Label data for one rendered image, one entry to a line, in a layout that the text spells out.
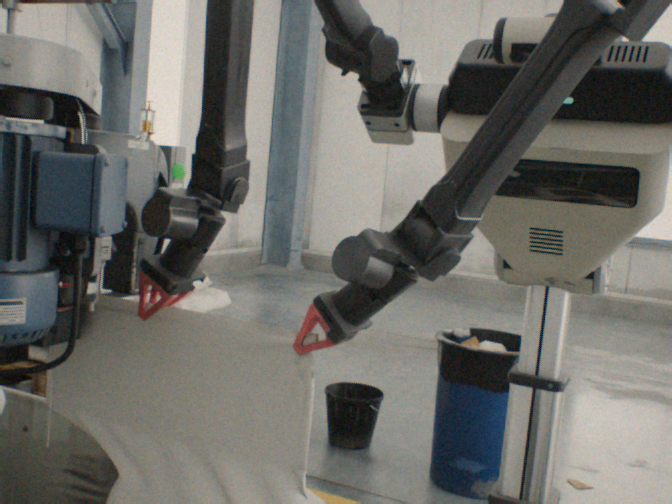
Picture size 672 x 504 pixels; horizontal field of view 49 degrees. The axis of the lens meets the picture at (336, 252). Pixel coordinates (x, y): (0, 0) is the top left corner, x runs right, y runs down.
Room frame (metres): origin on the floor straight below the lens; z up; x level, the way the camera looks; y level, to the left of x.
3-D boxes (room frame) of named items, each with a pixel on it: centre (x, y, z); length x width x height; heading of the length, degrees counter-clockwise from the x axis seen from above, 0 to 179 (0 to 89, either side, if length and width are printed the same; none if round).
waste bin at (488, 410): (3.22, -0.71, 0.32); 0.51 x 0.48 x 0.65; 156
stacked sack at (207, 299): (4.56, 0.95, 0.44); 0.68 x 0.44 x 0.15; 156
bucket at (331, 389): (3.57, -0.15, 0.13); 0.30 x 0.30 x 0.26
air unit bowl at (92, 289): (1.12, 0.37, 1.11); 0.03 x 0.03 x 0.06
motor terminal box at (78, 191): (0.85, 0.29, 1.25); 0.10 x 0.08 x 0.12; 1
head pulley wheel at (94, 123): (1.23, 0.45, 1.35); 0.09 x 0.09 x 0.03
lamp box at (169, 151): (1.38, 0.33, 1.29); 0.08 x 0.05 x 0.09; 66
